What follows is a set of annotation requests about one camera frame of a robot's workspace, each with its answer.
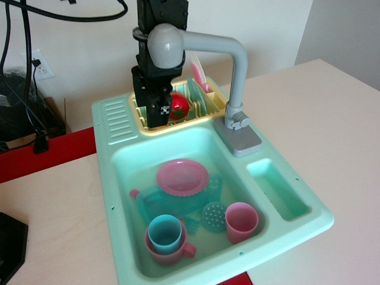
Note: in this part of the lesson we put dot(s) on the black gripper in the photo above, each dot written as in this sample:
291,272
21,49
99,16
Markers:
152,85

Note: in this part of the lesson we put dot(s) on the grey toy faucet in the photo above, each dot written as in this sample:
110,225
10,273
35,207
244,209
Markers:
166,45

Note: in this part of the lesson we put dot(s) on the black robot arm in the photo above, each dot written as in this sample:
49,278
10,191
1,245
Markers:
153,13

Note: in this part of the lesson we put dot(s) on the red toy tomato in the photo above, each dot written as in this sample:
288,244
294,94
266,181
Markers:
180,107

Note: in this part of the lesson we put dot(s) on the teal plate in rack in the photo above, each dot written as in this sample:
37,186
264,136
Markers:
196,95

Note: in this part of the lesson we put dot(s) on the yellow dish rack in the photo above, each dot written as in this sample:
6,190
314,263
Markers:
215,102

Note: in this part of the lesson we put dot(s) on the pink white toy utensils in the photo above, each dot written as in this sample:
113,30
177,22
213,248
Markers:
198,71

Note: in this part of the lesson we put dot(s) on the pink scalloped plate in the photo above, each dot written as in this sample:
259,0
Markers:
182,177

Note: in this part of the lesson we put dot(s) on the teal toy tray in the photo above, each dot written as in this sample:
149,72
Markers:
154,202

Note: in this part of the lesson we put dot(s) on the teal smiley spatula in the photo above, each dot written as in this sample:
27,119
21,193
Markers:
214,187

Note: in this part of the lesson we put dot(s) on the mint green toy sink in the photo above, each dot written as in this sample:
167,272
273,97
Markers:
289,211

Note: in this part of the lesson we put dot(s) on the black plug on table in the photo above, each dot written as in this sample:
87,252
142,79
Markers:
40,145

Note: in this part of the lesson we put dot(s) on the teal slotted spoon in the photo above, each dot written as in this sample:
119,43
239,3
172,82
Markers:
213,217

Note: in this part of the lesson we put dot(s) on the teal toy fork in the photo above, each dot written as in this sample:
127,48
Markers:
192,222

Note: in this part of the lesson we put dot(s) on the blue toy cup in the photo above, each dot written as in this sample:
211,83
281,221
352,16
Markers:
165,232

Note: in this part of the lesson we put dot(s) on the pink toy cup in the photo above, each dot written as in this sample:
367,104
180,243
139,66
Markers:
241,221

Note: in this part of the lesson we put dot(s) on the pink toy mug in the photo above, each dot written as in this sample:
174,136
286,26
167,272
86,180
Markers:
185,249

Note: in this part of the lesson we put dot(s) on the black box lower left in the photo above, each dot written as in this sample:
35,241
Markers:
13,246

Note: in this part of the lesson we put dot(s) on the white wall outlet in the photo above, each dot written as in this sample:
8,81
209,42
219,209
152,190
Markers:
40,68

